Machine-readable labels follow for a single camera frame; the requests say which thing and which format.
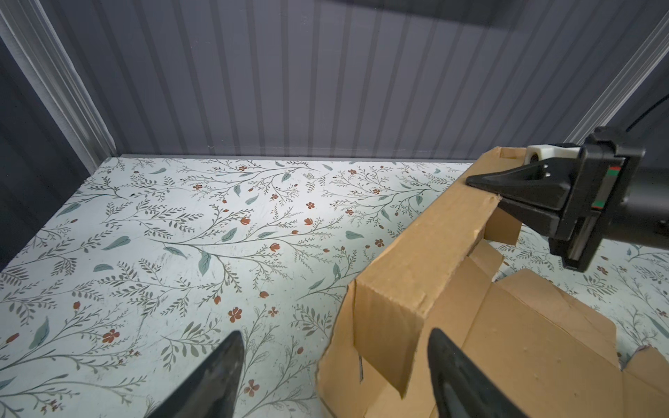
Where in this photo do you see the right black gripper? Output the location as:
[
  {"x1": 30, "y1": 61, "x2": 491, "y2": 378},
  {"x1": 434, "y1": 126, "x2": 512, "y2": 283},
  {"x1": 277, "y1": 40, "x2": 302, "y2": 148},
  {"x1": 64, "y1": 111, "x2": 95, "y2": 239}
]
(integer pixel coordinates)
[{"x1": 465, "y1": 127, "x2": 668, "y2": 272}]

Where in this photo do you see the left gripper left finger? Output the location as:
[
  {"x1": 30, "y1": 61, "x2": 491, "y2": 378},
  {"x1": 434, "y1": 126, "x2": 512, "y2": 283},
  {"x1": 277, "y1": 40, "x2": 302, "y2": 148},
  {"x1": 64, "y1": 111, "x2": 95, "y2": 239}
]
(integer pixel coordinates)
[{"x1": 149, "y1": 330, "x2": 245, "y2": 418}]

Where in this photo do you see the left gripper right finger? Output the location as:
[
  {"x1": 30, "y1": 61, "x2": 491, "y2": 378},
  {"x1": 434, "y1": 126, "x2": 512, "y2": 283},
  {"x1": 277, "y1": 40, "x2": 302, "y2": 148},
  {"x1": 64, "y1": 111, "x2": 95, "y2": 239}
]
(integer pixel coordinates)
[{"x1": 427, "y1": 328, "x2": 525, "y2": 417}]

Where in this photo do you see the brown cardboard box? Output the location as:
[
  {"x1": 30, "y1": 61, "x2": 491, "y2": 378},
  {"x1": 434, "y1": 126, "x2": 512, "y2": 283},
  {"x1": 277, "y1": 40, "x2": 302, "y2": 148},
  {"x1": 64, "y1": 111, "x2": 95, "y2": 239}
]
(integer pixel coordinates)
[{"x1": 316, "y1": 148, "x2": 668, "y2": 417}]

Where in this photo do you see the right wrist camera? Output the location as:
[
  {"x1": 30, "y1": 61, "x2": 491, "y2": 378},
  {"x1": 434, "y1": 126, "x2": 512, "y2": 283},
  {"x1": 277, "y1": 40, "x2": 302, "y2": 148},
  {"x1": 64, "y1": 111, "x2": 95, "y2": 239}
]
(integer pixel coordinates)
[{"x1": 524, "y1": 144, "x2": 580, "y2": 165}]

